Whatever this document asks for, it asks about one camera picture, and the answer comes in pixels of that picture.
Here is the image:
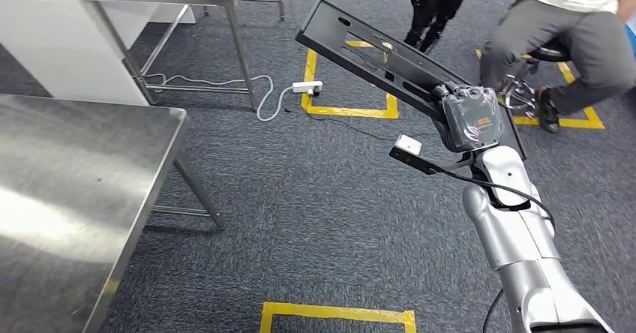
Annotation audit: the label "stainless steel workbench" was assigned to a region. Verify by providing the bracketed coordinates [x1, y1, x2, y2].
[0, 93, 227, 333]

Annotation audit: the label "black robot legs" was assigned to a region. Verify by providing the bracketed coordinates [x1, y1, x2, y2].
[403, 0, 474, 55]

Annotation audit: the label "white power cable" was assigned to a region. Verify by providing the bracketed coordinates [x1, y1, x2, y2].
[142, 73, 295, 122]

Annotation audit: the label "person's shoe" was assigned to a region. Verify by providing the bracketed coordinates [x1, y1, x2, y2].
[535, 85, 563, 136]

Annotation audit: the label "white cabinet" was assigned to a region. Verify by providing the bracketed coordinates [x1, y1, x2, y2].
[0, 0, 197, 107]

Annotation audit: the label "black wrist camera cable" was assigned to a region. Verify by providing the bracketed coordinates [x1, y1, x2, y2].
[436, 166, 557, 230]

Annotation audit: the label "black hanging arm cable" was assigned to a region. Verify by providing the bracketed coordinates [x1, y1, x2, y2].
[481, 288, 506, 333]

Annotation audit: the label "black plastic bracket part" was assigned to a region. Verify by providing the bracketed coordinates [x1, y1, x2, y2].
[295, 0, 528, 162]

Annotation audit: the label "chrome stool with black seat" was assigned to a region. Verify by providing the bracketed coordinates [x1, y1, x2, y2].
[499, 37, 572, 119]

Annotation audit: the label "person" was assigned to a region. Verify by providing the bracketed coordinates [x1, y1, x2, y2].
[478, 0, 636, 136]

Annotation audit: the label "yellow floor tape square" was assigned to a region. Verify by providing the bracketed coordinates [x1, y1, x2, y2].
[300, 40, 400, 121]
[474, 47, 606, 131]

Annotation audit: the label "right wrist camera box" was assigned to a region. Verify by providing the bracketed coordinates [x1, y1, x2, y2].
[388, 134, 476, 176]

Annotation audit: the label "white power strip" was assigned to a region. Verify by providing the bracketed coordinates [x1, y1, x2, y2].
[291, 79, 324, 97]

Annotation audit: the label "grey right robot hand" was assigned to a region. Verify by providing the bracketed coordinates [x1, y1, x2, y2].
[430, 82, 506, 154]

